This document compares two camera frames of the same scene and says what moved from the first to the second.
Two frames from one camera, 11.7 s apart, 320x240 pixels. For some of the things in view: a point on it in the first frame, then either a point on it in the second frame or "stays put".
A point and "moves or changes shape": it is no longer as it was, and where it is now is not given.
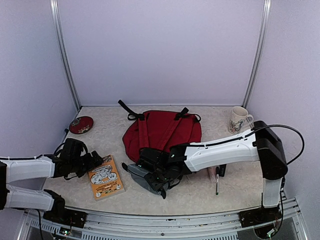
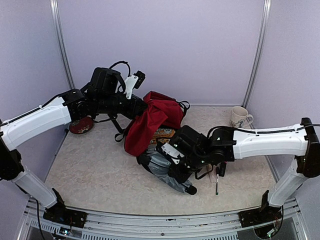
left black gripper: [92, 164] to [133, 110]
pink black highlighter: [222, 170] stays put
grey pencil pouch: [139, 175] moves or changes shape
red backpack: [159, 129] moves or changes shape
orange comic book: [105, 181] to [162, 135]
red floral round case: [81, 125] stays put
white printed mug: [239, 119] stays put
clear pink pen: [212, 174] stays put
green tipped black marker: [217, 190] stays put
